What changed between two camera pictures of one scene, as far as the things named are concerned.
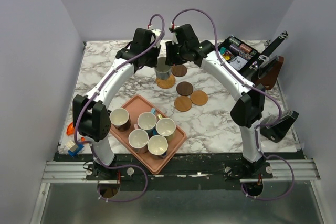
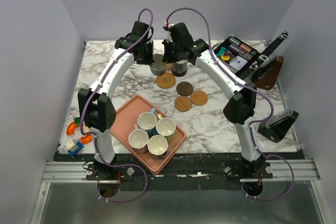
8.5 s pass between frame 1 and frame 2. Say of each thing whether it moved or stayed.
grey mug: moved
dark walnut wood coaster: stayed
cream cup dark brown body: moved
